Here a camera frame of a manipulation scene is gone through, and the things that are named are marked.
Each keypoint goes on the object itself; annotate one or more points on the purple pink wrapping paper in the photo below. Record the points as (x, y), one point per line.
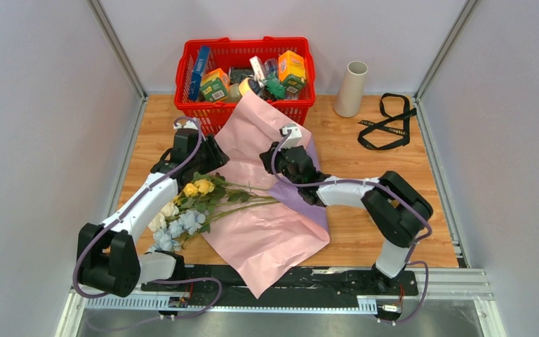
(262, 243)

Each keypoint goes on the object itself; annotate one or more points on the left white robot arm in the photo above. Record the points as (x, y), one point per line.
(107, 259)

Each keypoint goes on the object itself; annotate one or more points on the masking tape roll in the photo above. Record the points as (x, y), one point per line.
(248, 85)

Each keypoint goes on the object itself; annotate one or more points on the red plastic shopping basket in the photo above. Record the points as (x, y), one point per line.
(226, 53)

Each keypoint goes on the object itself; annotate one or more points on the beige cylindrical vase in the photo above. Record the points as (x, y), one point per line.
(351, 91)

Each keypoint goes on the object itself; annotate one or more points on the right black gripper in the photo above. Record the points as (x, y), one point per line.
(265, 157)

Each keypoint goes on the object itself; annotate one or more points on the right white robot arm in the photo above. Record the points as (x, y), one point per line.
(397, 209)

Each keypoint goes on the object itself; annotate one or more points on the green plastic item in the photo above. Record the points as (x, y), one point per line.
(275, 89)

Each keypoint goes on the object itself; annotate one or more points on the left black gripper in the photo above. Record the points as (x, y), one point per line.
(217, 157)

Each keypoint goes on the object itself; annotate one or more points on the blue box in basket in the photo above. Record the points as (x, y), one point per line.
(198, 71)

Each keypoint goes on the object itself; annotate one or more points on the green yellow box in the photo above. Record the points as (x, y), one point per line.
(214, 86)

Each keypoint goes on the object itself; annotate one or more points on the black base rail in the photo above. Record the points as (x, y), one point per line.
(303, 287)

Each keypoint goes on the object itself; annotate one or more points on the black printed ribbon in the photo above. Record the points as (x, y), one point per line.
(398, 125)

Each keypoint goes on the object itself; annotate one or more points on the orange green box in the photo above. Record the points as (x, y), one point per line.
(292, 72)

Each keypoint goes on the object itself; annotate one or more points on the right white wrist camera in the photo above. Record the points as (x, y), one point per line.
(291, 134)

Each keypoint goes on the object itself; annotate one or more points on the artificial flower bunch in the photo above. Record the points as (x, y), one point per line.
(204, 200)

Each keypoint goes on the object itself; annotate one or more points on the white packet in basket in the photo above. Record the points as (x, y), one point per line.
(258, 67)

